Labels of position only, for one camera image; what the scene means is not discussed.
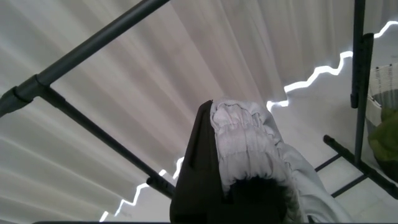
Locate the green garment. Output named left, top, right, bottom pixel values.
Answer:
left=368, top=106, right=398, bottom=163

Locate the white laundry basket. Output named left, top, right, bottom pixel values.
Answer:
left=364, top=63, right=398, bottom=184

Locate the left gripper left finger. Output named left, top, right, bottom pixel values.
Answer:
left=170, top=100, right=225, bottom=223

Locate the white curtain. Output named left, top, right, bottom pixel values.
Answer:
left=0, top=0, right=398, bottom=223

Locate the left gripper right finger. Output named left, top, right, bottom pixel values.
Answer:
left=222, top=175, right=289, bottom=223

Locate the black clothes rack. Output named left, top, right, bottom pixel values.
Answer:
left=0, top=0, right=398, bottom=200

